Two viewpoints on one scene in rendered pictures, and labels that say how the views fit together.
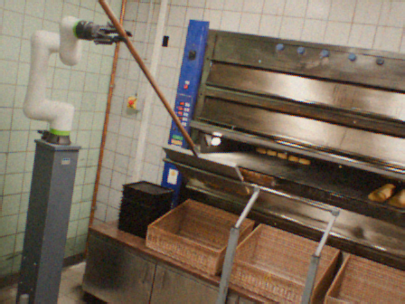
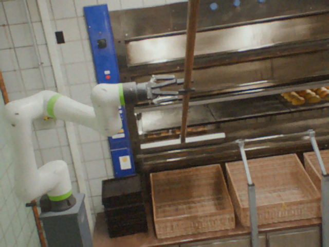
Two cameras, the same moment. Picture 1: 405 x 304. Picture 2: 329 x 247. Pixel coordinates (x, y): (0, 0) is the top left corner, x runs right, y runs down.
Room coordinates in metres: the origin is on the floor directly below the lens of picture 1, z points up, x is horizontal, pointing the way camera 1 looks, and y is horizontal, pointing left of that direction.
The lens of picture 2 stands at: (0.73, 1.41, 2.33)
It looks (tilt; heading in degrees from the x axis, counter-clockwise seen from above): 20 degrees down; 329
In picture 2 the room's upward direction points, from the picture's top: 7 degrees counter-clockwise
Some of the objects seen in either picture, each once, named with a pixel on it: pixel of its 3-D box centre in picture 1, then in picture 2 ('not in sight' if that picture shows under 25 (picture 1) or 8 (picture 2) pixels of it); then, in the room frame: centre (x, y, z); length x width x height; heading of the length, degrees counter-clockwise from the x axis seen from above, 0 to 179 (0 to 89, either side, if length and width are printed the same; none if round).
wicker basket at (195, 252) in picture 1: (200, 233); (189, 199); (3.03, -0.09, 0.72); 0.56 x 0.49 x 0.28; 60
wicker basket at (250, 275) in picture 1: (281, 264); (270, 188); (2.74, -0.61, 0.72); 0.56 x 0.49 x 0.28; 61
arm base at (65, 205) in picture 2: (53, 136); (51, 200); (2.84, 0.93, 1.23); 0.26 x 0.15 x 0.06; 57
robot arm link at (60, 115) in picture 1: (59, 118); (54, 179); (2.80, 0.90, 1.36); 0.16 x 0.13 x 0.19; 107
